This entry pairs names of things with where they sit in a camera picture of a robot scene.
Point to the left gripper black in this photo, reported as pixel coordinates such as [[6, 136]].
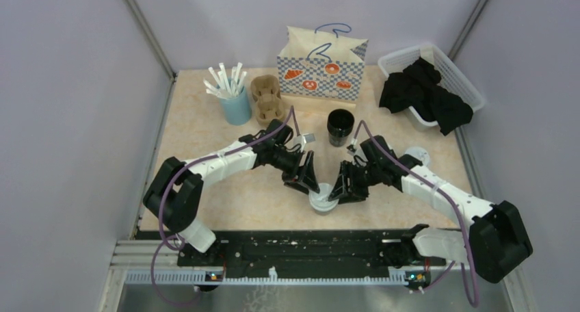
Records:
[[308, 180]]

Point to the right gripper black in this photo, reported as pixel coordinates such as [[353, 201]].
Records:
[[343, 189]]

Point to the stack of black cups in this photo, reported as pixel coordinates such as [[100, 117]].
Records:
[[340, 123]]

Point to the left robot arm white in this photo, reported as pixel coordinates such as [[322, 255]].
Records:
[[174, 195]]

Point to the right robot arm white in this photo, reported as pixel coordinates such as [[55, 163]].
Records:
[[491, 237]]

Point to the checkered paper takeout bag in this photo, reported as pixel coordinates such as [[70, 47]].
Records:
[[322, 63]]

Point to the blue straw holder cup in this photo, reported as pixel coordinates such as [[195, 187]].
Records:
[[237, 111]]

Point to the cardboard cup carrier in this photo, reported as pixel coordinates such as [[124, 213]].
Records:
[[265, 91]]

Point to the white wrapped straws bundle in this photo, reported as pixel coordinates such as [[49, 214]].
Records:
[[227, 86]]

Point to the black cloth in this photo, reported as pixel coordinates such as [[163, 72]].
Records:
[[418, 86]]

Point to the white plastic basket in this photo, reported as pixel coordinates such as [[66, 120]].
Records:
[[452, 78]]

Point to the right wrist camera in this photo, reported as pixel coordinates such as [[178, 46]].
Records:
[[354, 149]]

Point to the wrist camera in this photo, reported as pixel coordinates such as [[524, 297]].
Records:
[[354, 149], [304, 139]]

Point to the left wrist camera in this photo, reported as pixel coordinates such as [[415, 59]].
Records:
[[304, 139]]

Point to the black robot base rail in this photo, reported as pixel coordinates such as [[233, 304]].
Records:
[[343, 255]]

